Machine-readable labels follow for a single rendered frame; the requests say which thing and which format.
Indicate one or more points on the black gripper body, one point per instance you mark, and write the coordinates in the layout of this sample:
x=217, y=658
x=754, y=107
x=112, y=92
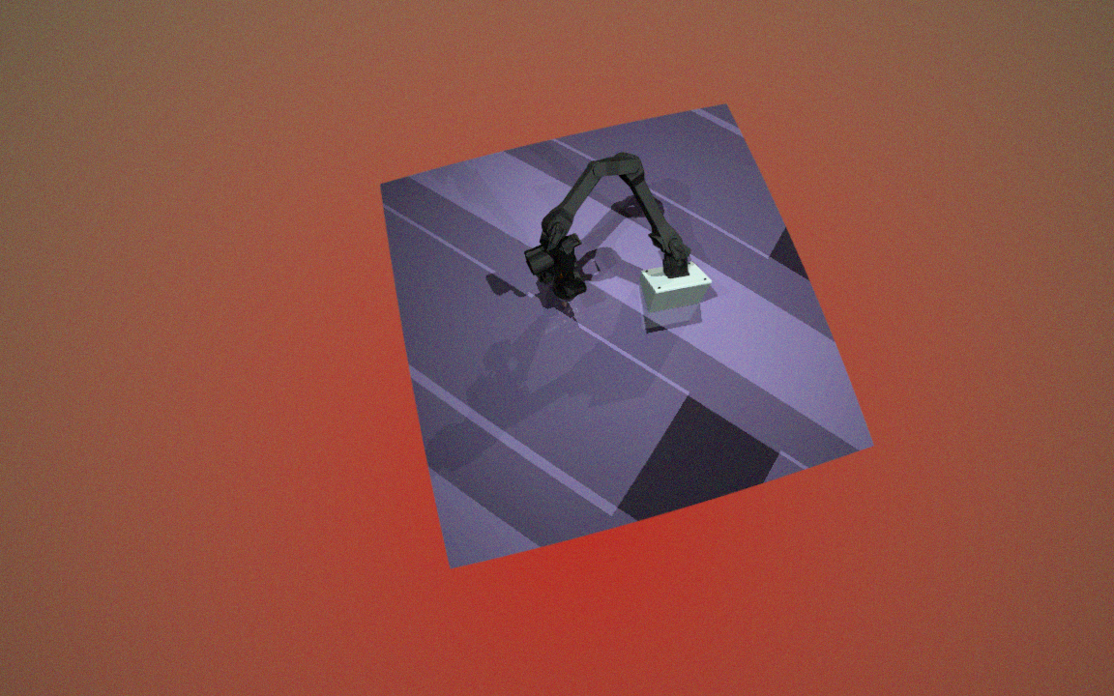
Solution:
x=574, y=284

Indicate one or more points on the black stepped round pedestal with shaft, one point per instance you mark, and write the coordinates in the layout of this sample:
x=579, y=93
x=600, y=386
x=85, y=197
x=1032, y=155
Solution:
x=558, y=290

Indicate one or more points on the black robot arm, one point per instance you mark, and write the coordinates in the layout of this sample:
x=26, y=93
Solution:
x=555, y=244

